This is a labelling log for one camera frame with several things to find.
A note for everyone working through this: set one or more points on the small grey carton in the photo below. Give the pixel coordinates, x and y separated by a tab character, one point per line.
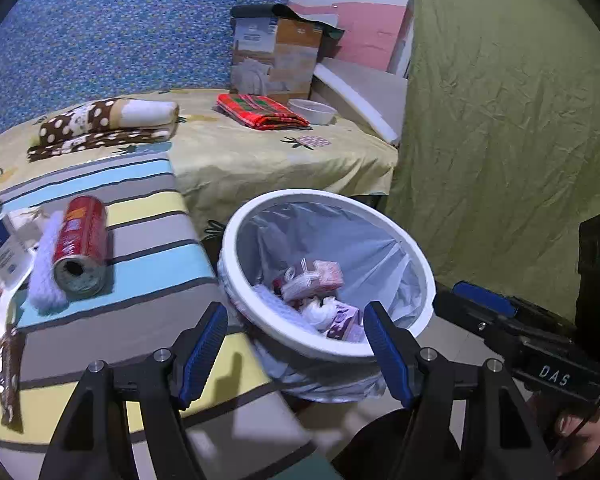
312	280

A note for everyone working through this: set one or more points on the red drink can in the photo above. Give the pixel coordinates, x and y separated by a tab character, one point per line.
80	245

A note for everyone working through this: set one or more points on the white foam fruit net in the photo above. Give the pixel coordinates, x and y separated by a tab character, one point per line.
42	280

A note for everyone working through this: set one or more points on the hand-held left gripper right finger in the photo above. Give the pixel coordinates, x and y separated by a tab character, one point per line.
387	355

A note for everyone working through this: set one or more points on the person's right hand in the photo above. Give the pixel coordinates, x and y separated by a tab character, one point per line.
577	422

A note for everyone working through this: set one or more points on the cardboard quilt box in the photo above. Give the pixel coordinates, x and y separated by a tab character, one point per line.
275	55

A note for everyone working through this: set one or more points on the striped table cloth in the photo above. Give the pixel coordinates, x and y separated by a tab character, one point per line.
130	320

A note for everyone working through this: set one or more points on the brown snack wrapper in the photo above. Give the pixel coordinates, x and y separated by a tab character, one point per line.
10	375

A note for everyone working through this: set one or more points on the white paper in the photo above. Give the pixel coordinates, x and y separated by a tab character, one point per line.
317	315

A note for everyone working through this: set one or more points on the white plastic bowl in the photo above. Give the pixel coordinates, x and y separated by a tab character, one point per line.
312	112

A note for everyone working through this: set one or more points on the yellow pineapple print bedsheet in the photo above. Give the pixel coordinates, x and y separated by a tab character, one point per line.
280	160

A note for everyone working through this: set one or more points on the white foam board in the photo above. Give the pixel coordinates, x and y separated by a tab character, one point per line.
360	95

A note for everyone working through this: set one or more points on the brown polka dot blanket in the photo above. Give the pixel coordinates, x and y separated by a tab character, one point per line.
95	125

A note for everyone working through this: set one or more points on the white round trash bin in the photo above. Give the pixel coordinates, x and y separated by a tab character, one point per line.
300	342

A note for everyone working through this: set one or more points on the clear plastic bin liner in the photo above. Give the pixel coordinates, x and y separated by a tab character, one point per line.
340	240

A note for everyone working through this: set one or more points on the red plaid cloth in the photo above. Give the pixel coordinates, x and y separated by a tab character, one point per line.
260	110

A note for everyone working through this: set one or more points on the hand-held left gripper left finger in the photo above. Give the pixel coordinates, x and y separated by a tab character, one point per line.
202	355

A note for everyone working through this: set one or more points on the purple milk carton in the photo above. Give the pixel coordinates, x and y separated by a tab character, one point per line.
347	327

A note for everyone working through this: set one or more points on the blue white milk carton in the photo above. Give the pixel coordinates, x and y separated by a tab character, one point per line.
5	250

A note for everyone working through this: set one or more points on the blue floral headboard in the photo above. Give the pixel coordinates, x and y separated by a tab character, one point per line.
130	35

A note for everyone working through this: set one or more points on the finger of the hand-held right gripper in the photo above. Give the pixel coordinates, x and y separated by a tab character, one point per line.
465	312
485	299

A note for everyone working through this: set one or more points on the green tent cloth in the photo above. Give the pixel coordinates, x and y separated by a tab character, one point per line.
505	135

